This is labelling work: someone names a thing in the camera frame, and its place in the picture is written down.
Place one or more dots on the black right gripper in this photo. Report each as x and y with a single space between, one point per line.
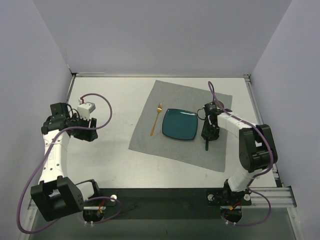
209 133

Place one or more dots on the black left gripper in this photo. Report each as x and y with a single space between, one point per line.
88 131

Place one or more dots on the gold knife teal handle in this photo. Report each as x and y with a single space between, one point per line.
206 144

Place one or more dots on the teal square plate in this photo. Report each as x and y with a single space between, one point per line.
180 124

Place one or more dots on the grey cloth placemat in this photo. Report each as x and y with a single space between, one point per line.
175 96

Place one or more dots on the gold fork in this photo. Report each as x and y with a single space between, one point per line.
159 110

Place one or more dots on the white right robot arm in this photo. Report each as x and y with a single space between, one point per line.
256 149

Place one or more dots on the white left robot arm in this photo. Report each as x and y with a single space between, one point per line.
56 131

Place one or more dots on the black front mat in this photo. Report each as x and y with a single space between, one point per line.
159 204

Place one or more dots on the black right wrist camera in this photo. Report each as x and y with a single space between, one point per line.
211 109

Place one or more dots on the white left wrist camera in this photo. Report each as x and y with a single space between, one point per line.
85 109

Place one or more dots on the aluminium front rail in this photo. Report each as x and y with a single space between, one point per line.
270 197

